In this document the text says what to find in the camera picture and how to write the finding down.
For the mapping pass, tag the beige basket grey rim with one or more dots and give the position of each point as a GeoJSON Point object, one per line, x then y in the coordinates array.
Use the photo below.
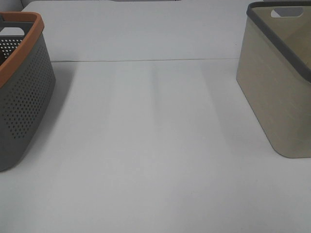
{"type": "Point", "coordinates": [274, 73]}

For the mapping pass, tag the grey perforated basket orange rim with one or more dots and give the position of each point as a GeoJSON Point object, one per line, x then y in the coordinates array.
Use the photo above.
{"type": "Point", "coordinates": [27, 82]}

